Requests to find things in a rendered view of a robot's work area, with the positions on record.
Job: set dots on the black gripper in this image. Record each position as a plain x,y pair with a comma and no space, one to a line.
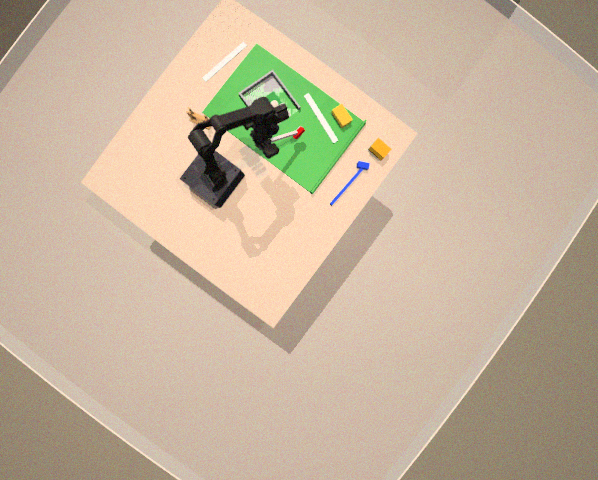
269,150

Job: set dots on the green flat mat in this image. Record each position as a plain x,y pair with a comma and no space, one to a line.
307,158

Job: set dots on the blue golf putter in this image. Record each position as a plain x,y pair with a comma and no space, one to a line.
362,166

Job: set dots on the white flat bar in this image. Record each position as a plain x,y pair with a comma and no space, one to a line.
227,59
321,118

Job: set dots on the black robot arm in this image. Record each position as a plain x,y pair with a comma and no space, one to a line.
260,112

